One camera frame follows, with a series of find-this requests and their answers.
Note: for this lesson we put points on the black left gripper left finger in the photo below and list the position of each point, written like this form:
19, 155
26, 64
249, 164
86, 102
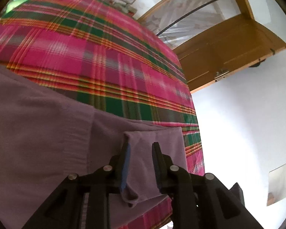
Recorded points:
83, 201

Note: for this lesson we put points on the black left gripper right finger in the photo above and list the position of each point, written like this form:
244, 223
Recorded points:
198, 201

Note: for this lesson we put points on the purple fleece pants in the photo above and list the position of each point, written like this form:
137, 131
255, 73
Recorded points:
45, 136

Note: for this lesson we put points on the plaid pink green bedsheet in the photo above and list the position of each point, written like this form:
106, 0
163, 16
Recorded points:
90, 52

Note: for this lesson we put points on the wooden door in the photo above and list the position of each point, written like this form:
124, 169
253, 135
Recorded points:
224, 49

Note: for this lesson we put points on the white wall panel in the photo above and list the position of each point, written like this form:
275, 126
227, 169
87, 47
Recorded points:
277, 185

